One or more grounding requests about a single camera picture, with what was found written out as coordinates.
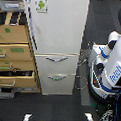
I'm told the white refrigerator body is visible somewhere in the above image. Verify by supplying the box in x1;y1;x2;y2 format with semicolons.
23;0;90;95

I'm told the bottom fridge drawer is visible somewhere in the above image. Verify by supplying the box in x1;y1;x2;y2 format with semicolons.
39;74;75;95

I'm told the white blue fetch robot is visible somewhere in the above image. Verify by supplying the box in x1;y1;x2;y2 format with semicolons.
88;31;121;103

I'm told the middle fridge drawer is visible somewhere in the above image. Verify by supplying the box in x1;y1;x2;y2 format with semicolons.
35;54;79;75

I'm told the wooden drawer cabinet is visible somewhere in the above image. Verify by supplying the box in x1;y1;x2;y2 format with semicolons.
0;11;41;93

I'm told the fridge drawer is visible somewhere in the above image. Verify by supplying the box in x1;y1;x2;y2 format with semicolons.
39;74;75;95
35;54;79;75

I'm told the coiled cable on floor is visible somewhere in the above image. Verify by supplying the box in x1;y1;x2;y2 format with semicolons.
73;74;89;91

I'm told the green android sticker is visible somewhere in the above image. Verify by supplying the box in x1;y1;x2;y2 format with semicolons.
35;0;48;13

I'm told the grey box on cabinet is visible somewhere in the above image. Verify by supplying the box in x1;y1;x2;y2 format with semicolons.
0;0;24;12

